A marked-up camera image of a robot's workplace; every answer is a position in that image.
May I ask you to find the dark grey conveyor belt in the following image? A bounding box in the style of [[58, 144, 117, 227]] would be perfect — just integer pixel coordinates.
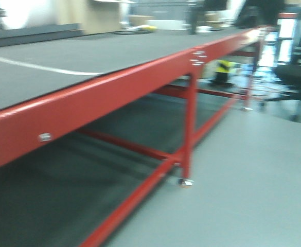
[[0, 25, 259, 115]]

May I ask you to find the yellow black bollard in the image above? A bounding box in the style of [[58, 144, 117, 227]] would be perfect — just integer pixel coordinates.
[[210, 60, 235, 87]]

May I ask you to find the black office chair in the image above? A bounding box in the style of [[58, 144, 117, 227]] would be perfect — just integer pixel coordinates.
[[260, 38, 301, 122]]

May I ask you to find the red conveyor frame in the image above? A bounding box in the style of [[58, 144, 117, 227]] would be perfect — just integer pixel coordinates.
[[0, 26, 269, 246]]

